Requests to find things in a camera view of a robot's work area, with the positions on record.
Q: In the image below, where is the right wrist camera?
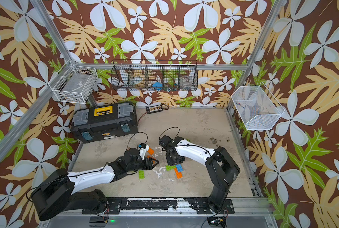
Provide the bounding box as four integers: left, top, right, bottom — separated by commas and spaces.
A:
159, 135, 173, 151

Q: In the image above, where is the aluminium frame post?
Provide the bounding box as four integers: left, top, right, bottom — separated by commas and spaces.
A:
226, 0, 287, 110

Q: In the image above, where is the black power strip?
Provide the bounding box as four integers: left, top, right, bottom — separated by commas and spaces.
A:
146, 104, 164, 114

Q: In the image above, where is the black toolbox yellow handle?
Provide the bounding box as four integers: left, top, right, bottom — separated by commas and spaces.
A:
70, 102, 138, 143

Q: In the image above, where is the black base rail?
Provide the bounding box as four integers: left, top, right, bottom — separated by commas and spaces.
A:
82, 197, 235, 215

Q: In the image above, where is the white wire basket right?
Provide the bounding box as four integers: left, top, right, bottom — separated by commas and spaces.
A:
231, 83, 285, 131

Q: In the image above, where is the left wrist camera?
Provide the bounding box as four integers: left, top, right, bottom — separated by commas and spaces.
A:
139, 143, 150, 160

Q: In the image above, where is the white wire basket left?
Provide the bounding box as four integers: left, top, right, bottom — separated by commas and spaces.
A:
49, 60, 98, 104

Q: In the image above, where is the lime green lego plate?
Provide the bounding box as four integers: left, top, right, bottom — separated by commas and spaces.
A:
138, 170, 145, 180
165, 165, 176, 171

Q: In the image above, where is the blue lego plate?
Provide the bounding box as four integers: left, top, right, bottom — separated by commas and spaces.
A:
176, 164, 183, 173

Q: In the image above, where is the long orange lego plate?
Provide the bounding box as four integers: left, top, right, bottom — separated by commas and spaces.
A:
174, 168, 183, 179

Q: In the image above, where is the white wire basket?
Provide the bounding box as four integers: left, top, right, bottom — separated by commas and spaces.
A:
49, 60, 98, 104
231, 83, 285, 131

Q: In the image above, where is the black wire basket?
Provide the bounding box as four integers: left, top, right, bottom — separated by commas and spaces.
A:
110, 59, 199, 92

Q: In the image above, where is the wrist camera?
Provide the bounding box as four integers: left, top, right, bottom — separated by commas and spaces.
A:
159, 135, 173, 151
139, 143, 150, 160

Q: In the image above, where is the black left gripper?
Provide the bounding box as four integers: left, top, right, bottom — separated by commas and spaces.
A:
127, 156, 160, 173

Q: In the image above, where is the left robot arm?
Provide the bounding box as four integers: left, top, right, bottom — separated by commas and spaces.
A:
31, 147, 159, 221

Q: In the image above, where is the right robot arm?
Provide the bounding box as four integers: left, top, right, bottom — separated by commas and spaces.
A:
159, 136, 240, 213

